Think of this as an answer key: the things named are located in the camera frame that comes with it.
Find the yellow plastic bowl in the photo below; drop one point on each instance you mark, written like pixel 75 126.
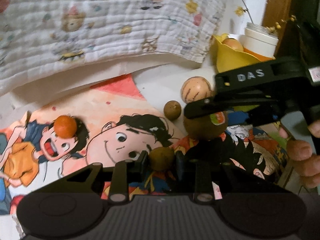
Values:
pixel 230 60

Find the small brown round fruit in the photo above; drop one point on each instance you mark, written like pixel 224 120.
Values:
pixel 172 108
pixel 162 158

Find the white jar with orange label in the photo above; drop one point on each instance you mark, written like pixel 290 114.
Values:
pixel 260 41

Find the dry twig with buds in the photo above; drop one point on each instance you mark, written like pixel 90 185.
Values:
pixel 276 26

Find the wooden door frame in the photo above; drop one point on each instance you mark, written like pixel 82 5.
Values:
pixel 277 0

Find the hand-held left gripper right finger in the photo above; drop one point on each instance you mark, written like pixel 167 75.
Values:
pixel 179 165

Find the colourful cartoon poster mat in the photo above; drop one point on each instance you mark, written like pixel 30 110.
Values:
pixel 105 135

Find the person's right hand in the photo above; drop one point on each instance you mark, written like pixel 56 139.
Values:
pixel 300 152

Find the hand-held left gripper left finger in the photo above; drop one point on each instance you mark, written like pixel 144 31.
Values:
pixel 143 162

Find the brown kiwi with sticker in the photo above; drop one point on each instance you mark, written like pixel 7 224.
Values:
pixel 203 130

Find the spiky-haired cartoon drawing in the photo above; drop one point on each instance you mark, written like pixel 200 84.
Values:
pixel 252 152

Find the small orange tangerine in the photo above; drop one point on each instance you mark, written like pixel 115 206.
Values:
pixel 65 126

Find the printed white muslin blanket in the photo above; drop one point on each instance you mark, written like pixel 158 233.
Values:
pixel 112 25

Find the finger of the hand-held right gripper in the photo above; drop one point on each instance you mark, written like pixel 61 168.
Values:
pixel 212 106

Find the pale yellow fruit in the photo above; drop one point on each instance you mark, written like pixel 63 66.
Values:
pixel 232 44

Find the large striped pepino melon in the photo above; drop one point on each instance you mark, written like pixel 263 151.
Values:
pixel 196 90

